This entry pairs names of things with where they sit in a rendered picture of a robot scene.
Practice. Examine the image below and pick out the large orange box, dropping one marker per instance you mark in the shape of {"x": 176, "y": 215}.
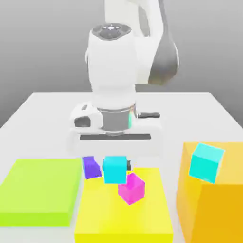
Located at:
{"x": 212, "y": 207}

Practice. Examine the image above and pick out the small magenta cube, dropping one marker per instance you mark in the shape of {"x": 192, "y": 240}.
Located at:
{"x": 132, "y": 189}

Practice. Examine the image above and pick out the small purple cube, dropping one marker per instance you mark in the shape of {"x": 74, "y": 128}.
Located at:
{"x": 91, "y": 168}

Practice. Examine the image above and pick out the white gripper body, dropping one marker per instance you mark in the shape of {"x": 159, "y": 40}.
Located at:
{"x": 115, "y": 144}

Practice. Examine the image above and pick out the large yellow box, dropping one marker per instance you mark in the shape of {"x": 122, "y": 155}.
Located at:
{"x": 121, "y": 212}

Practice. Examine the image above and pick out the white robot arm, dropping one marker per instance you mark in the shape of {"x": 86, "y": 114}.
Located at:
{"x": 112, "y": 72}

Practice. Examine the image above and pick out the large lime green box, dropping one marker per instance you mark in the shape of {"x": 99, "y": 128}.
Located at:
{"x": 38, "y": 189}

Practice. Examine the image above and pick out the small cyan cube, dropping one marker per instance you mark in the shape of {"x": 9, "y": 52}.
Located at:
{"x": 206, "y": 163}
{"x": 115, "y": 170}

